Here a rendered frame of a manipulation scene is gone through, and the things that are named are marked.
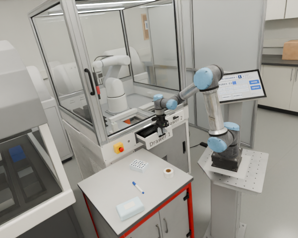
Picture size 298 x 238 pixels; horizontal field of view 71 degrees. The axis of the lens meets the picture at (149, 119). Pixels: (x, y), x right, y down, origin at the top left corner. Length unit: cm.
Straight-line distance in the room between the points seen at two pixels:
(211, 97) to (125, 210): 83
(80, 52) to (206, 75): 81
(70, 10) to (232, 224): 189
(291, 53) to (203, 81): 321
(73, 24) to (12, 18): 320
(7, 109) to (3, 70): 18
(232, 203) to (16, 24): 427
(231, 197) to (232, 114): 99
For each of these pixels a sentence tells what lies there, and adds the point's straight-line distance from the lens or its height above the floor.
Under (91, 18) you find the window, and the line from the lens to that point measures 155.
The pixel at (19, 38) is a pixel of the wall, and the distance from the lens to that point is 462.
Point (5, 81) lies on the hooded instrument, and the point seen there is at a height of 160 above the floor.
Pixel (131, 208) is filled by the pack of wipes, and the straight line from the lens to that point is 133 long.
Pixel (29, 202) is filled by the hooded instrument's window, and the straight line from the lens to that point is 140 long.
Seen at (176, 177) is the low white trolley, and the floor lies 76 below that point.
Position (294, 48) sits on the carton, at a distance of 434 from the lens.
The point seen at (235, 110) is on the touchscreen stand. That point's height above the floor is 81.
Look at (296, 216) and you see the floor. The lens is 250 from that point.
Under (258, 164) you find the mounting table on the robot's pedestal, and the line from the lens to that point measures 171.
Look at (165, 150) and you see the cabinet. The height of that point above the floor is 57.
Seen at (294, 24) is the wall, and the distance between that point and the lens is 479.
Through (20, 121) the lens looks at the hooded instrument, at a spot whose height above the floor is 142.
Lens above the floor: 176
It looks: 24 degrees down
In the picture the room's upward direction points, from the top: 8 degrees counter-clockwise
